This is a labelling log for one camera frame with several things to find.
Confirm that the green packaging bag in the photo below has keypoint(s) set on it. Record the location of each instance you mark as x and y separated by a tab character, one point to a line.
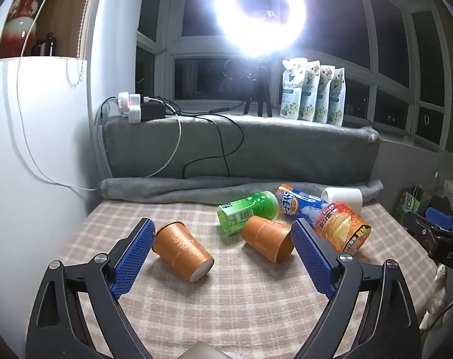
411	205

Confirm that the white cup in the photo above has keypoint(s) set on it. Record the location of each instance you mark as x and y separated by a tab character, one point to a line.
344	199

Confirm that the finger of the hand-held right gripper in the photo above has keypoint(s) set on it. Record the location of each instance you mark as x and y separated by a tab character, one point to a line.
440	215

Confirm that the white window frame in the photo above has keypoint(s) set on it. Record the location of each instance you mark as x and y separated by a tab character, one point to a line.
372	63

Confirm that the red and white vase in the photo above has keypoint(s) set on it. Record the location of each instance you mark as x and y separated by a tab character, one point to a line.
22	18

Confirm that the black tripod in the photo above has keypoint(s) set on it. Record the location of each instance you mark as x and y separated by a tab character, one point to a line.
264	89

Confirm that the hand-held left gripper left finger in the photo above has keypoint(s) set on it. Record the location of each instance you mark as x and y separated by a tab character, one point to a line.
133	260

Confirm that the checked bed sheet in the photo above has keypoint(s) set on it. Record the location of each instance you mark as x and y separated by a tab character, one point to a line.
234	299

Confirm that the orange paper cup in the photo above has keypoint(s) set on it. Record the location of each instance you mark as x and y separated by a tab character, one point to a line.
265	235
179	248

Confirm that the grey blanket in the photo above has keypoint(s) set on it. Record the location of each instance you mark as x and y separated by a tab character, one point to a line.
279	149

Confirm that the black power adapter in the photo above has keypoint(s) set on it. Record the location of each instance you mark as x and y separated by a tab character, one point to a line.
153	110

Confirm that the white cabinet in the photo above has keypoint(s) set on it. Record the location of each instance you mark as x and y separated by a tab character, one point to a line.
28	194

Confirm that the green plastic bottle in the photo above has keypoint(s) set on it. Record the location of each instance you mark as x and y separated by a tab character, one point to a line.
249	209

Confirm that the dark glass bottle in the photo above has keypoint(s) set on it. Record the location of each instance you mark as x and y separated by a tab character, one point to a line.
51	43

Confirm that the white and green refill pouch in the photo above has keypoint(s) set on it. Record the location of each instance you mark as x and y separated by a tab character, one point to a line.
292	93
309	97
338	101
323	99

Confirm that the red and orange snack tub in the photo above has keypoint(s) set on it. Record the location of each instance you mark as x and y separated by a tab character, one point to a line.
340	226

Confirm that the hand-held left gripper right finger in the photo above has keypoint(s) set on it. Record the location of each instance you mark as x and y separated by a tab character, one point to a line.
312	261

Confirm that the blue and orange drink can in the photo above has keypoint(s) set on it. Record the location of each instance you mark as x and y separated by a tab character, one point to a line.
301	205

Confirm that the white power plug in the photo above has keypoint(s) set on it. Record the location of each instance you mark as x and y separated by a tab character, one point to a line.
129	101
135	115

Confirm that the white plastic bag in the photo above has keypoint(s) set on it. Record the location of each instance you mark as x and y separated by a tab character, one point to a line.
436	295

